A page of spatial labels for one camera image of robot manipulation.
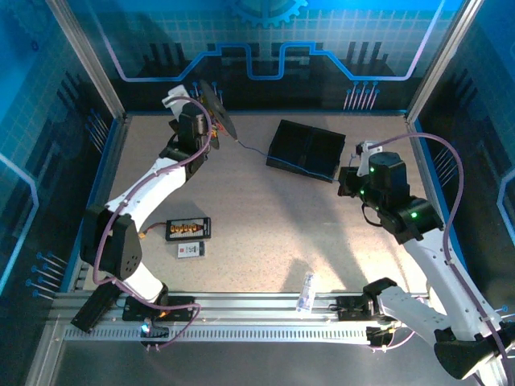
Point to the black connector box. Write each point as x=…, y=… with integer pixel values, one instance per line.
x=378, y=337
x=157, y=331

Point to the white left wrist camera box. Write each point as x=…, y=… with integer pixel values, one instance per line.
x=175, y=96

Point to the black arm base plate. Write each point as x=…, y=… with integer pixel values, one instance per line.
x=181, y=307
x=350, y=309

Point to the grey metal base plate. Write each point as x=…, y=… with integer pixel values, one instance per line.
x=261, y=362

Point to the red lead yellow connector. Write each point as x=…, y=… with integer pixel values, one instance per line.
x=141, y=237

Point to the black charging board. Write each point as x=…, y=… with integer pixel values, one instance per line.
x=189, y=229

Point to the clear plastic bag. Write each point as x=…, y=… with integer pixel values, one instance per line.
x=306, y=293

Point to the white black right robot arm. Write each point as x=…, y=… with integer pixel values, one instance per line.
x=434, y=265

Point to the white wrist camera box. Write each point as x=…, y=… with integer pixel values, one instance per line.
x=363, y=161
x=175, y=96

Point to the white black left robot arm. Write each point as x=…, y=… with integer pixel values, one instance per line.
x=149, y=189

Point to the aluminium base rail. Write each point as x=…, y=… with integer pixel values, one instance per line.
x=241, y=301

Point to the aluminium frame post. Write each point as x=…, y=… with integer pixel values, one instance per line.
x=442, y=60
x=89, y=60

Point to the small white black card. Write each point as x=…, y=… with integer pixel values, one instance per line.
x=191, y=250

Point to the black divided bin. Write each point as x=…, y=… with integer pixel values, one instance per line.
x=306, y=144

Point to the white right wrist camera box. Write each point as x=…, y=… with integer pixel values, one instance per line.
x=363, y=161

